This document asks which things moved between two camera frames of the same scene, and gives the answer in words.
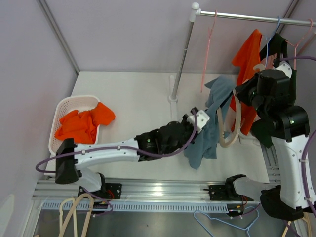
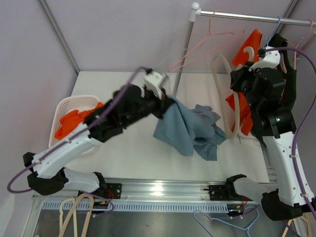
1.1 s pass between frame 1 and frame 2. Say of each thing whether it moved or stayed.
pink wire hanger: moved
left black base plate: stayed
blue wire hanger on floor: stayed
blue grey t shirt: moved
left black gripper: moved
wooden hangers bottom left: stayed
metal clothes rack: stayed
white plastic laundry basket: stayed
